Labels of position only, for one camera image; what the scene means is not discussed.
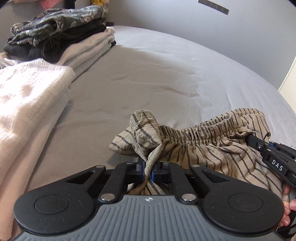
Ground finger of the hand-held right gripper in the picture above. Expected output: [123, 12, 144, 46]
[245, 134, 279, 160]

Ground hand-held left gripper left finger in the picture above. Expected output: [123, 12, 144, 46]
[67, 158, 146, 203]

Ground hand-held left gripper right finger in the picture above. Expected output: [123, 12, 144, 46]
[151, 162, 228, 203]

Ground beige striped pants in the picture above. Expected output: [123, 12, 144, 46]
[108, 108, 286, 197]

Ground stack of folded clothes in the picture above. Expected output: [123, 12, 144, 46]
[3, 19, 107, 63]

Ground person's right hand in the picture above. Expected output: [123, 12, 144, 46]
[279, 184, 296, 229]

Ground cream door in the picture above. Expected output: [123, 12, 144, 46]
[278, 57, 296, 99]

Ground bed with white sheet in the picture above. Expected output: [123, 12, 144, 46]
[0, 5, 296, 241]

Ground white textured cloth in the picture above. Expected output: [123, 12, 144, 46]
[0, 58, 76, 241]

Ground folded cream garment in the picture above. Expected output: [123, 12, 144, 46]
[55, 27, 116, 78]

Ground folded camouflage garment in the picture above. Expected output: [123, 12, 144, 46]
[7, 5, 107, 45]

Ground pink cloth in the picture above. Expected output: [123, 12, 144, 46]
[38, 0, 64, 10]

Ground grey wall switch panel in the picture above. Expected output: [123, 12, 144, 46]
[198, 0, 230, 15]

